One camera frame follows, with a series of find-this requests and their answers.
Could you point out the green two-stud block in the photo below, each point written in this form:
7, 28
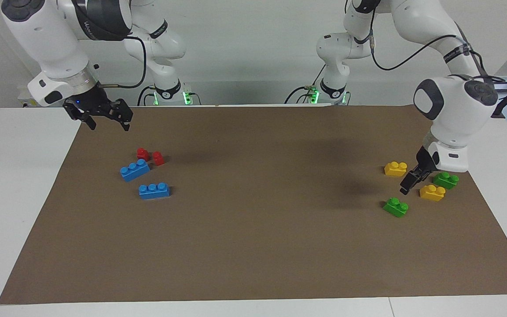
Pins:
396, 207
446, 180

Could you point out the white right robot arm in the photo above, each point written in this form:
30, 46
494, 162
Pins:
46, 39

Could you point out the brown table mat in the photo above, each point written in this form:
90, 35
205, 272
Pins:
253, 246

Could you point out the yellow two-stud block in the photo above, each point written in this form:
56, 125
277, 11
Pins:
395, 168
432, 193

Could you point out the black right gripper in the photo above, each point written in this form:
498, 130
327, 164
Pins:
99, 103

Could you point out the blue three-stud block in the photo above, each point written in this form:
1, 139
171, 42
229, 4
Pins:
134, 170
154, 191

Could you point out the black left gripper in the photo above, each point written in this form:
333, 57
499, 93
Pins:
424, 159

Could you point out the red single-stud block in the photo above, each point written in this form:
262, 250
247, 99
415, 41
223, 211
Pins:
142, 153
158, 158

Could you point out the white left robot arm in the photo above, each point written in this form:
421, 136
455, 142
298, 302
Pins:
456, 119

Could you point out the white wall socket box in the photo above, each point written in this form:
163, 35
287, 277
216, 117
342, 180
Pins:
21, 97

